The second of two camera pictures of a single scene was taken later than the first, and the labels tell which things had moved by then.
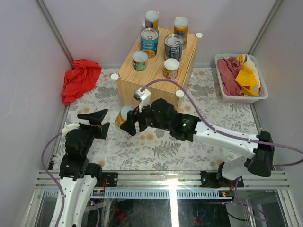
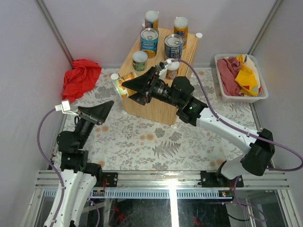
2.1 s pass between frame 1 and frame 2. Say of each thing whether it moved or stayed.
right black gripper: moved
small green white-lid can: stayed
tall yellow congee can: stayed
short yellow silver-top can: moved
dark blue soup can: stayed
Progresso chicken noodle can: stayed
